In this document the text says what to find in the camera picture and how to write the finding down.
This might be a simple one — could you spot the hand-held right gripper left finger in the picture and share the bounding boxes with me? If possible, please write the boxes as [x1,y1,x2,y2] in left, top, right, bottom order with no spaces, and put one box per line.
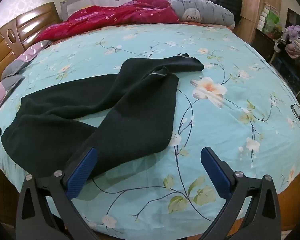
[15,147,100,240]

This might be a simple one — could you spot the pile of clothes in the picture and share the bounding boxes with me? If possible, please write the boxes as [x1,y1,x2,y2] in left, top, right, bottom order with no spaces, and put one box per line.
[285,25,300,67]

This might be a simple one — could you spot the dark green pants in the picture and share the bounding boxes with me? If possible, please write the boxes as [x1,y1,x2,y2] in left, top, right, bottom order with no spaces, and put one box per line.
[1,53,205,180]

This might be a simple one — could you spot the red patterned quilt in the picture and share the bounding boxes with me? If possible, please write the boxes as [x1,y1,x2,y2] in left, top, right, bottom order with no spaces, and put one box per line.
[34,0,180,43]

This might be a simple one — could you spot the grey and pink pillow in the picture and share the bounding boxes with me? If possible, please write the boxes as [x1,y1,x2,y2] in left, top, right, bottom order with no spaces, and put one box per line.
[0,41,53,120]

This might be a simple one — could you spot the floral light blue bed sheet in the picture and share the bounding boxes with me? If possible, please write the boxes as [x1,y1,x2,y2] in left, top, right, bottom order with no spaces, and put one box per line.
[0,24,300,233]

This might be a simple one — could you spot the wooden bed headboard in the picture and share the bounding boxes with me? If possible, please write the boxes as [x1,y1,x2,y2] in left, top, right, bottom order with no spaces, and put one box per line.
[0,2,63,88]

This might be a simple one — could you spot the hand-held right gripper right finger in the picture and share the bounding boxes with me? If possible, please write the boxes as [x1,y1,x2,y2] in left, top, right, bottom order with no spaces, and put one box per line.
[200,147,283,240]

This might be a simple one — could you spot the black hanging bag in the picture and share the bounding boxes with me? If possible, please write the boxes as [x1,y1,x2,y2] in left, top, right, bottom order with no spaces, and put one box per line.
[212,0,243,30]

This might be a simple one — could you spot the wooden wardrobe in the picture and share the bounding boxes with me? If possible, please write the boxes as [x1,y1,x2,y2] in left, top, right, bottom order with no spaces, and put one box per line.
[234,0,289,45]

